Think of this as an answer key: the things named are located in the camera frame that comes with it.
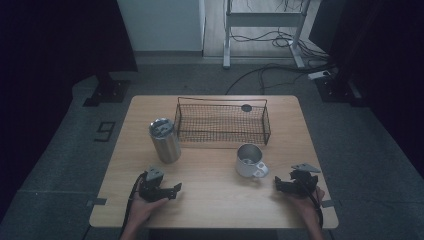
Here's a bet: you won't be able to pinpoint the stainless steel tumbler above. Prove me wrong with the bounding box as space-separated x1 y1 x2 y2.
148 117 182 165

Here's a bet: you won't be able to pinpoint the black stand base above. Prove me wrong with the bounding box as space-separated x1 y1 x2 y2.
82 71 132 108
314 74 363 104

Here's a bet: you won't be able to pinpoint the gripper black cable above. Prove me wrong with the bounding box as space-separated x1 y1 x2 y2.
121 172 148 234
301 186 325 230

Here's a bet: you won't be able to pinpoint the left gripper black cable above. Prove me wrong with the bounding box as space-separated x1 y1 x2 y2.
121 172 148 234

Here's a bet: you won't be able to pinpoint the white metal desk frame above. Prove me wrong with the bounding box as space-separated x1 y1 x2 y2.
222 0 313 70

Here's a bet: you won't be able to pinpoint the white panel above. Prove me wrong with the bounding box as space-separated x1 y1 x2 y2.
116 0 207 53

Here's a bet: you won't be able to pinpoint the metal mug with handle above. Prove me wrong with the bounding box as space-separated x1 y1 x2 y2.
235 143 270 179

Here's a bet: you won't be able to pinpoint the tangled black floor cables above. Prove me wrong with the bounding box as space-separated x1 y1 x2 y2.
229 29 329 62

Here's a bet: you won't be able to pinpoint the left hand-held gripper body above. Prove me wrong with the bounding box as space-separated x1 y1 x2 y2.
137 165 170 203

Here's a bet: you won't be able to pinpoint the white power strip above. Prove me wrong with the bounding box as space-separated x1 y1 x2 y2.
307 69 333 81

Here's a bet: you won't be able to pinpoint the long black floor cable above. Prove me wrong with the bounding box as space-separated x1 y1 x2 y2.
224 62 336 96

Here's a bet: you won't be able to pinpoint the person's left hand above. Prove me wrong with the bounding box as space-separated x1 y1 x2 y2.
127 195 169 228

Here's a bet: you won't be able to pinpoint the dark curtain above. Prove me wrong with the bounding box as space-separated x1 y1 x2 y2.
0 0 139 214
308 0 424 179

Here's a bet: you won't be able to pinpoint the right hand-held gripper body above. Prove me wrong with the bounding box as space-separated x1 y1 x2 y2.
289 162 322 198

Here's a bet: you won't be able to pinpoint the person's right hand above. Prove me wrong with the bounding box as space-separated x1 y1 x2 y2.
289 185 326 223

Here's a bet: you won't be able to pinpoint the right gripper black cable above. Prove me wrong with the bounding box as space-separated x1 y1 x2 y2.
301 186 325 230

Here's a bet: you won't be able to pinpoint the dark wire mesh basket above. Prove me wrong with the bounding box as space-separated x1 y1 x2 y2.
173 96 272 147

